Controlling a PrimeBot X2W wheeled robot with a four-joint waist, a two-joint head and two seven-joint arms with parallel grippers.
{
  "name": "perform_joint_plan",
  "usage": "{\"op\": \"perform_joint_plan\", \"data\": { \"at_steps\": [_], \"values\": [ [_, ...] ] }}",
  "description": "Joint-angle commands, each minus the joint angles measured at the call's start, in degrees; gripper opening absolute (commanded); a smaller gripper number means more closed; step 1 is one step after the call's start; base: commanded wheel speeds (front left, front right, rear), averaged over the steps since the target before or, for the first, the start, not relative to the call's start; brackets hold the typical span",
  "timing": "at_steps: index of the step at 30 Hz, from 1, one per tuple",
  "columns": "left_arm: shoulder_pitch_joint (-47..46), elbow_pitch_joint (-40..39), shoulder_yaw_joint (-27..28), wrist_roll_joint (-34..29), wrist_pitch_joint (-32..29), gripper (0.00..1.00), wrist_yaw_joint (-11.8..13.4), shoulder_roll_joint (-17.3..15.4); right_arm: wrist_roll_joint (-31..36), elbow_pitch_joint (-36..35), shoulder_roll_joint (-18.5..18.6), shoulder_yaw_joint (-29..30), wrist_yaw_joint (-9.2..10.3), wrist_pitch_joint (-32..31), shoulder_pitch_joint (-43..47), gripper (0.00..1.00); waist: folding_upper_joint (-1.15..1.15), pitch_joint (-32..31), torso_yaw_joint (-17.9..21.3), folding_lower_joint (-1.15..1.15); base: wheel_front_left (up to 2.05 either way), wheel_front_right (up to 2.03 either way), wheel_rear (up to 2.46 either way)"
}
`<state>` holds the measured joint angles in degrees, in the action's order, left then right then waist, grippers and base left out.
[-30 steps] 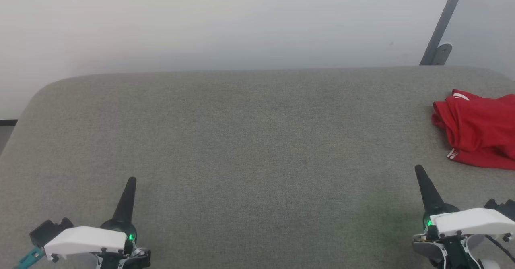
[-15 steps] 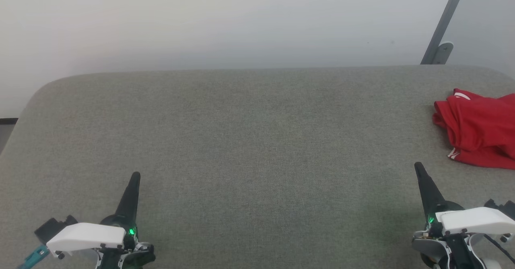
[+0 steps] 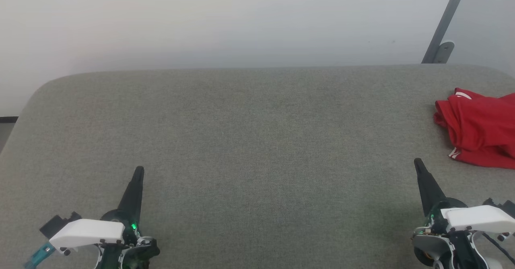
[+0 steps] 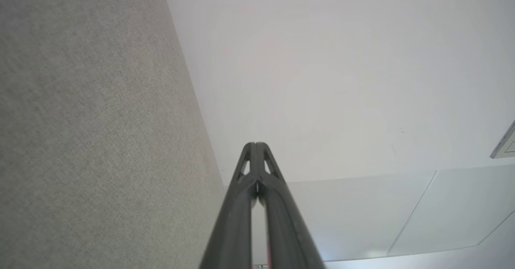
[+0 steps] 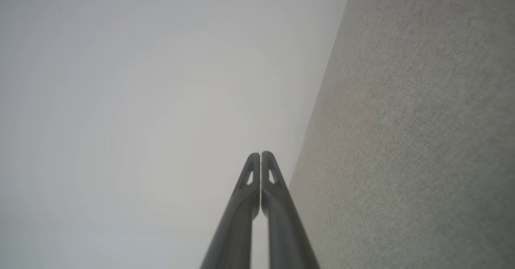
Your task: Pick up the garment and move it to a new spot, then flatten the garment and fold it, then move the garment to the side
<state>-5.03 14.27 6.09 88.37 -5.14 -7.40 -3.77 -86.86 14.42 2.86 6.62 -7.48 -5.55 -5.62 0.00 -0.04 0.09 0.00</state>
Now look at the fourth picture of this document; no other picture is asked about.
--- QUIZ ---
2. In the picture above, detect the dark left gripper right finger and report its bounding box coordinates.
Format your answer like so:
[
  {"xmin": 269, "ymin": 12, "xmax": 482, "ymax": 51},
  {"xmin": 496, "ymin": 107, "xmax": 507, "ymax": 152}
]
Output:
[{"xmin": 256, "ymin": 142, "xmax": 326, "ymax": 269}]

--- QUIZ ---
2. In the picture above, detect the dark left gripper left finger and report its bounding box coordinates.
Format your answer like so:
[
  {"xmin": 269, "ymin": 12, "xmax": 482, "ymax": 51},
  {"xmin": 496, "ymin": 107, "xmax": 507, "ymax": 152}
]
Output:
[{"xmin": 199, "ymin": 142, "xmax": 258, "ymax": 269}]

